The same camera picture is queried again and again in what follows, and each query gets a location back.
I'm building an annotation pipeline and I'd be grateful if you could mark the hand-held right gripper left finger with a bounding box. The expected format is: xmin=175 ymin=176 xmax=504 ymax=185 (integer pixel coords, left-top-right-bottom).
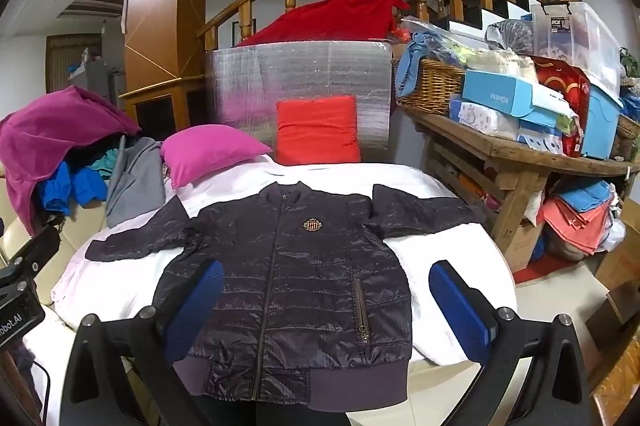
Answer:
xmin=60 ymin=258 xmax=226 ymax=426

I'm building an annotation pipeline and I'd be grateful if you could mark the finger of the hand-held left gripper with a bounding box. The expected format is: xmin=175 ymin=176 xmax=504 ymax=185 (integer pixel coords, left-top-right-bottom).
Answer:
xmin=0 ymin=215 xmax=67 ymax=281

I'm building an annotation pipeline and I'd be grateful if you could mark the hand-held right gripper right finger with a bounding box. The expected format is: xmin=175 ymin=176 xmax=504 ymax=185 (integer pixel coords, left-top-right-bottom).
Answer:
xmin=428 ymin=260 xmax=598 ymax=426

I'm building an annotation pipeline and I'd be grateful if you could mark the dark quilted puffer jacket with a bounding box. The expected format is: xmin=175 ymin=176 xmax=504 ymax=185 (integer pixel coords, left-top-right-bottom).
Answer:
xmin=85 ymin=181 xmax=488 ymax=412

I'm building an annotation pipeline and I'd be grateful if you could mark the cream sofa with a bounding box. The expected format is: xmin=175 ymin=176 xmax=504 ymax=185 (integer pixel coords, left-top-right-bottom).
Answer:
xmin=0 ymin=176 xmax=131 ymax=322

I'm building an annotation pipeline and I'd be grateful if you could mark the blue garment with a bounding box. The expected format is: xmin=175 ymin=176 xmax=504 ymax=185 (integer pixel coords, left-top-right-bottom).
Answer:
xmin=35 ymin=161 xmax=108 ymax=217

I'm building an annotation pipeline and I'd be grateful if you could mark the white blanket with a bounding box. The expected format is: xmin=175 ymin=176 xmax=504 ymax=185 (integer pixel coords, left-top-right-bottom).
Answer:
xmin=22 ymin=153 xmax=518 ymax=426

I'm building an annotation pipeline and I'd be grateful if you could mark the red floor mat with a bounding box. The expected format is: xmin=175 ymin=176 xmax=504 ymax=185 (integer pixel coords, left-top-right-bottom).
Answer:
xmin=515 ymin=253 xmax=566 ymax=284

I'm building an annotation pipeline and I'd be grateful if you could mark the small cardboard box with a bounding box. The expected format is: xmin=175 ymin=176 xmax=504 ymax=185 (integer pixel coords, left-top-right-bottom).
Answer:
xmin=505 ymin=216 xmax=546 ymax=272

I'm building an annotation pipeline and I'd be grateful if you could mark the black garment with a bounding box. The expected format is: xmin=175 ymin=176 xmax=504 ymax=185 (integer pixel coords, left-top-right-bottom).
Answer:
xmin=67 ymin=133 xmax=126 ymax=172

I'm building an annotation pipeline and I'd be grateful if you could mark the teal garment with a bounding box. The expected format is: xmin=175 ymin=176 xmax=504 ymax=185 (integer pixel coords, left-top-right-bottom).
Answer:
xmin=92 ymin=148 xmax=123 ymax=179

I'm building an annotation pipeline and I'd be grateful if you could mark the grey garment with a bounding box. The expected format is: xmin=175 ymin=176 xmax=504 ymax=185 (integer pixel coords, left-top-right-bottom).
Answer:
xmin=105 ymin=136 xmax=168 ymax=228

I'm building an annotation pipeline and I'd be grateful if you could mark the magenta cloth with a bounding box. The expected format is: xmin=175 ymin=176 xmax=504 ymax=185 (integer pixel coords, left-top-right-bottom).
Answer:
xmin=0 ymin=85 xmax=143 ymax=237

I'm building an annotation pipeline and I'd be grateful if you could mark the coral folded cloth stack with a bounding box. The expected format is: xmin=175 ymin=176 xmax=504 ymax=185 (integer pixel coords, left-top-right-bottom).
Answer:
xmin=542 ymin=196 xmax=621 ymax=257

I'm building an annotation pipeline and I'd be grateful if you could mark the pink pillow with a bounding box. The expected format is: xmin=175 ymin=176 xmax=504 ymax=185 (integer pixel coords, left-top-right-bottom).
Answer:
xmin=160 ymin=124 xmax=273 ymax=189

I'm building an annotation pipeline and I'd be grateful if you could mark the wooden table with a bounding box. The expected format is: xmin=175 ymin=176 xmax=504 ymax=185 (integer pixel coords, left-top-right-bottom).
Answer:
xmin=400 ymin=106 xmax=640 ymax=272

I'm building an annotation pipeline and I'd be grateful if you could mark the large cardboard box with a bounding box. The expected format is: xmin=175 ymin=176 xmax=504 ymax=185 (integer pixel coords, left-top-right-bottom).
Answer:
xmin=585 ymin=201 xmax=640 ymax=347

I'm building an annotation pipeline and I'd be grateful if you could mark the blue folded cloth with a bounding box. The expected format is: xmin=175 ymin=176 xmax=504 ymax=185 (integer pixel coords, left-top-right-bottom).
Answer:
xmin=557 ymin=180 xmax=618 ymax=212

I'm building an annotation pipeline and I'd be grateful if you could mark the blue white box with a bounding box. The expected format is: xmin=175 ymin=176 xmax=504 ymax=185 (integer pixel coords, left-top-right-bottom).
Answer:
xmin=517 ymin=116 xmax=566 ymax=154

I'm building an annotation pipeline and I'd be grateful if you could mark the white printed box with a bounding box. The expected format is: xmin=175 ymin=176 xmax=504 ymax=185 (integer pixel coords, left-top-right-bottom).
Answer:
xmin=450 ymin=98 xmax=521 ymax=141

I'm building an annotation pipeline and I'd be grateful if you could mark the wooden cabinet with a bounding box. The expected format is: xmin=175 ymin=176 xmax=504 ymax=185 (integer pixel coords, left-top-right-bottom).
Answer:
xmin=120 ymin=73 xmax=208 ymax=142

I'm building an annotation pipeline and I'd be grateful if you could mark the red pillow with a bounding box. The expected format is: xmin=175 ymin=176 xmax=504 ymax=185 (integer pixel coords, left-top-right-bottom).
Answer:
xmin=276 ymin=95 xmax=362 ymax=167

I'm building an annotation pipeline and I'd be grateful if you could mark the blue shoebox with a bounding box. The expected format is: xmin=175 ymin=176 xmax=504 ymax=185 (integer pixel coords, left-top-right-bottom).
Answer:
xmin=461 ymin=68 xmax=538 ymax=117

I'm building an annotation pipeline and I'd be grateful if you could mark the wicker basket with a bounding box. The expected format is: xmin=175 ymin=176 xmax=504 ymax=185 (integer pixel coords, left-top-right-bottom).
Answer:
xmin=392 ymin=56 xmax=468 ymax=117

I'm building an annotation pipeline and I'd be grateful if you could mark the silver foil insulation mat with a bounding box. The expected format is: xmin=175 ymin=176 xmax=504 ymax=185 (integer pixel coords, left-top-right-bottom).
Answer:
xmin=205 ymin=40 xmax=396 ymax=164

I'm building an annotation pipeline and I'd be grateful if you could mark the light blue plastic bin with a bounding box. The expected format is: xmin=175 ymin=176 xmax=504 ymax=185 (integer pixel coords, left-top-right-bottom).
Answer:
xmin=580 ymin=81 xmax=625 ymax=161

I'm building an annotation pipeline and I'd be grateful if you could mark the red gift bag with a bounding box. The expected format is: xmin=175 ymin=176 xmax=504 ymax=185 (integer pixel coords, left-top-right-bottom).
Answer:
xmin=530 ymin=56 xmax=591 ymax=157

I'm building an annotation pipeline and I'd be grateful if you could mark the light blue cloth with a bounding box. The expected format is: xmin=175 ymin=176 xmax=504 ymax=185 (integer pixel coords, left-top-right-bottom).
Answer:
xmin=397 ymin=31 xmax=468 ymax=97

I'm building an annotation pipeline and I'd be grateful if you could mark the clear plastic bag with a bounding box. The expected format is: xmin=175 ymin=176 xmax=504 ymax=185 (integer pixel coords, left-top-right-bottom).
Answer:
xmin=487 ymin=18 xmax=536 ymax=54

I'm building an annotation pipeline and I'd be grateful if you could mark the clear plastic storage box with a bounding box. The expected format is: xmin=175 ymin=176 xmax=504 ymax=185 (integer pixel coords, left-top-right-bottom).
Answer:
xmin=530 ymin=1 xmax=623 ymax=94

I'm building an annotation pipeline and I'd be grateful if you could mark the red cloth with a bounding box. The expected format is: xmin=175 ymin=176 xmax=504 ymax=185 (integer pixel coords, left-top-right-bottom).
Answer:
xmin=237 ymin=0 xmax=411 ymax=47

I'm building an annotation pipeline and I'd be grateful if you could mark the black cable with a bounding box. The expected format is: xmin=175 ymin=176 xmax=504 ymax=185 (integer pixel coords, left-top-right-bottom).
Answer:
xmin=27 ymin=353 xmax=53 ymax=426

